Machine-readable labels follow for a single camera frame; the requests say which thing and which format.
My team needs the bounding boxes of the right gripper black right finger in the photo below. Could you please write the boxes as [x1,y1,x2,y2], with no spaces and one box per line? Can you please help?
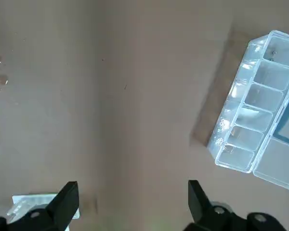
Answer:
[184,180,289,231]

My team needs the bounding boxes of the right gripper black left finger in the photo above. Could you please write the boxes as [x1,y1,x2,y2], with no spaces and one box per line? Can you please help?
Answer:
[0,180,80,231]

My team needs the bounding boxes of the clear plastic compartment box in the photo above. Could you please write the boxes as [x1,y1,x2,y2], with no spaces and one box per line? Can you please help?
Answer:
[206,29,289,192]

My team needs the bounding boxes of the clear acrylic tube rack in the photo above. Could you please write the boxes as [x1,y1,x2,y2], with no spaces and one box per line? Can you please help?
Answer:
[5,192,80,220]

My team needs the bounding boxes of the spilled water drops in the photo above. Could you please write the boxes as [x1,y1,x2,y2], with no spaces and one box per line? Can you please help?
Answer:
[0,54,10,98]

